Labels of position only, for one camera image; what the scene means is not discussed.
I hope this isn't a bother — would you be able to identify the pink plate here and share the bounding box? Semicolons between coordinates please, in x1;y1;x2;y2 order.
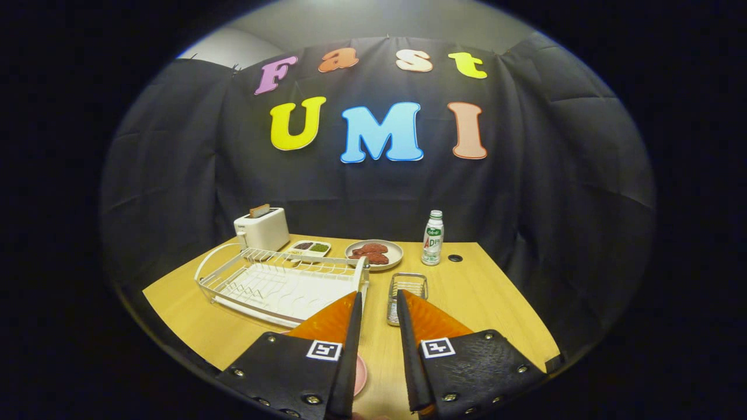
353;353;369;397

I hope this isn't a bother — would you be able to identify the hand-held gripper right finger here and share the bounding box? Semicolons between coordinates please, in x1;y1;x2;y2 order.
396;290;549;419

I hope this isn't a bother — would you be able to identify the black backdrop cloth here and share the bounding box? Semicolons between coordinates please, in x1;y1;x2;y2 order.
99;32;657;362

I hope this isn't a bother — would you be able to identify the white drip tray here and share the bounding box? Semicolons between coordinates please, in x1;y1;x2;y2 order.
213;268;358;328

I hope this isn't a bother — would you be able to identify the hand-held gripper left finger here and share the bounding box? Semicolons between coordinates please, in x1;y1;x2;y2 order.
216;292;364;420

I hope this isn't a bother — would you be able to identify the beige round plate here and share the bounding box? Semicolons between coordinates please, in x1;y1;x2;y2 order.
345;239;404;272

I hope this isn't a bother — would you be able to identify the white drink bottle green label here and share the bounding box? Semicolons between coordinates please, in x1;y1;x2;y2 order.
421;210;444;267

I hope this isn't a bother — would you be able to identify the metal wire basket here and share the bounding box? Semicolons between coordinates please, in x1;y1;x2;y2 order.
386;272;429;327

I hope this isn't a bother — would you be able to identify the white toaster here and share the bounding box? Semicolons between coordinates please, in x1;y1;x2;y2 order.
233;207;291;253

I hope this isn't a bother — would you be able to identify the white wire dish rack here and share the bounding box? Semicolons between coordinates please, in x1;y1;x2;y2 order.
194;243;371;329

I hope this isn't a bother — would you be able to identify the white divided tray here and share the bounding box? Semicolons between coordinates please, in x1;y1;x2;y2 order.
284;240;332;261

